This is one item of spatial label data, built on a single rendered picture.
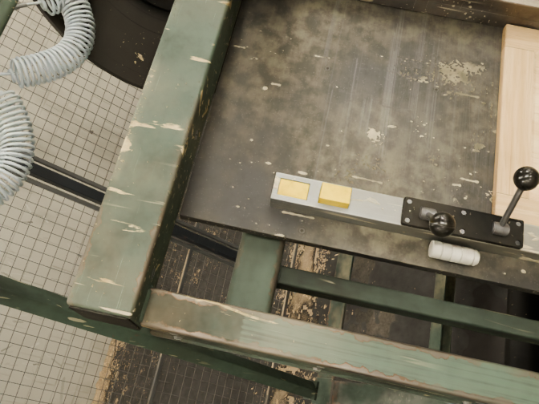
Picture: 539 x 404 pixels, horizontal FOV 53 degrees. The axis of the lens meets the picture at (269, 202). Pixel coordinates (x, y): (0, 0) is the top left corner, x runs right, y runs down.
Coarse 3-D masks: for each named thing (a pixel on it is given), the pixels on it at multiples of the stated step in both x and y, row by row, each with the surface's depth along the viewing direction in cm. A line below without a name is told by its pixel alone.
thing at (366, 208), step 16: (288, 176) 92; (272, 192) 91; (352, 192) 92; (368, 192) 92; (288, 208) 94; (304, 208) 92; (320, 208) 91; (336, 208) 90; (352, 208) 91; (368, 208) 91; (384, 208) 91; (400, 208) 91; (368, 224) 93; (384, 224) 91; (400, 224) 90; (528, 224) 90; (448, 240) 92; (464, 240) 90; (528, 240) 89; (512, 256) 92; (528, 256) 90
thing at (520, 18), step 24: (360, 0) 112; (384, 0) 111; (408, 0) 109; (432, 0) 108; (456, 0) 107; (480, 0) 105; (504, 0) 104; (528, 0) 105; (504, 24) 110; (528, 24) 108
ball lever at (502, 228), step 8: (520, 168) 82; (528, 168) 81; (520, 176) 81; (528, 176) 81; (536, 176) 81; (520, 184) 82; (528, 184) 81; (536, 184) 81; (520, 192) 84; (512, 200) 85; (512, 208) 86; (504, 216) 87; (496, 224) 88; (504, 224) 88; (496, 232) 88; (504, 232) 88
